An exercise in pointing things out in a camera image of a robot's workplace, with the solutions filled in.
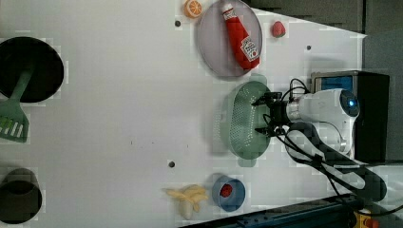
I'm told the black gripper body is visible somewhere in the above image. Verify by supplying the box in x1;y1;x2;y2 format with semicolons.
264;92;289;137

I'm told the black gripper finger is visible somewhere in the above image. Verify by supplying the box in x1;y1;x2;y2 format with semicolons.
252;96;266;106
256;126;273;137

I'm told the green plastic strainer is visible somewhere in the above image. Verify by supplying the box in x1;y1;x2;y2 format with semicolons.
220;73;270;167

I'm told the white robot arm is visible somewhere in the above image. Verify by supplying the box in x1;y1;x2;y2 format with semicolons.
252;88;387;201

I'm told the red ketchup bottle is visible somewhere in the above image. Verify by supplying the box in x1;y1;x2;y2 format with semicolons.
221;2;259;70

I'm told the small red fruit toy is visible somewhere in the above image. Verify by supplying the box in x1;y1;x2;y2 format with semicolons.
220;184;233;198

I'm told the red strawberry toy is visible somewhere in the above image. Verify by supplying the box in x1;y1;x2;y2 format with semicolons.
272;21;286;38

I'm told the grey round plate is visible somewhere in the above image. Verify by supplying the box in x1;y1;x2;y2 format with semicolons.
197;0;262;77

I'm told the blue bowl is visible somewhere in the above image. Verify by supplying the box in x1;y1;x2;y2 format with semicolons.
211;175;246;212

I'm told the black toaster oven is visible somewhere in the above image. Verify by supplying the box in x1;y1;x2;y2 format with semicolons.
311;70;390;163

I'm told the peeled banana toy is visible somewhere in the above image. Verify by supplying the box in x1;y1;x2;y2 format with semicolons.
164;184;208;220

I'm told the orange slice toy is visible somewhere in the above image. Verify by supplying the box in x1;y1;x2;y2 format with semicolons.
183;0;202;19

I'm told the yellow emergency stop button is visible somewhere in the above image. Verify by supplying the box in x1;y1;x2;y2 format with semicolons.
353;209;379;228

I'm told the green plastic spatula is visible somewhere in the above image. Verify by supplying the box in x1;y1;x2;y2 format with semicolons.
0;71;31;143

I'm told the black round pan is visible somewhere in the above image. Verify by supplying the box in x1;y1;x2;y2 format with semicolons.
0;37;65;103

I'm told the black cylinder cup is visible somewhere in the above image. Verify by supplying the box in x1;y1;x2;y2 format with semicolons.
0;168;43;224

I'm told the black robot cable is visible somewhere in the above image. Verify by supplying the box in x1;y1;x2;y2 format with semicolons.
262;78;403;218

